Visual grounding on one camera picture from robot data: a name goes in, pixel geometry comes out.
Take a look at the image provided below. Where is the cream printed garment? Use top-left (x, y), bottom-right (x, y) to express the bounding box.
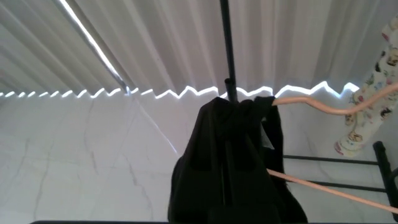
top-left (334, 17), bottom-right (398, 157)

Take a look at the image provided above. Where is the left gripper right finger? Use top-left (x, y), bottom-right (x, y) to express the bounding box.
top-left (223, 139), bottom-right (282, 222)

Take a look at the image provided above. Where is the black garment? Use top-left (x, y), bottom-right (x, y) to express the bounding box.
top-left (167, 96), bottom-right (308, 222)

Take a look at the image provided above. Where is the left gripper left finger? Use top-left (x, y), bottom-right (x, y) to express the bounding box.
top-left (169, 99), bottom-right (224, 222)

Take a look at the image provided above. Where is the white curtain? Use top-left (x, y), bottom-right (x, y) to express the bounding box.
top-left (0, 0), bottom-right (398, 100)

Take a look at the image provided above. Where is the black clothes rack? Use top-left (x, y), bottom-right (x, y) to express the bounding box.
top-left (219, 0), bottom-right (398, 222)

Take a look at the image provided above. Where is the pink clothes hanger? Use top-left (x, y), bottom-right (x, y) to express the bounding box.
top-left (266, 82), bottom-right (398, 214)

